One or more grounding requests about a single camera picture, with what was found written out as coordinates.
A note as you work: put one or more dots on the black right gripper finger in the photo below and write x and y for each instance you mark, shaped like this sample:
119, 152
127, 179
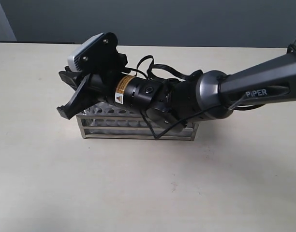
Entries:
83, 98
72, 79

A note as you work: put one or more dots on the stainless steel test tube rack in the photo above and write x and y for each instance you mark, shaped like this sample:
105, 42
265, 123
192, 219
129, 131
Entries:
105, 121

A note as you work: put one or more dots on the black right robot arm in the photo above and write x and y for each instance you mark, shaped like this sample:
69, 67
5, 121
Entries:
203, 96

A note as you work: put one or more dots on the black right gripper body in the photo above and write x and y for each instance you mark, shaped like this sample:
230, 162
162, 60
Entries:
122, 90

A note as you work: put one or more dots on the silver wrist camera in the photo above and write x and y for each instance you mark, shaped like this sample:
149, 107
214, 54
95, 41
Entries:
98, 54

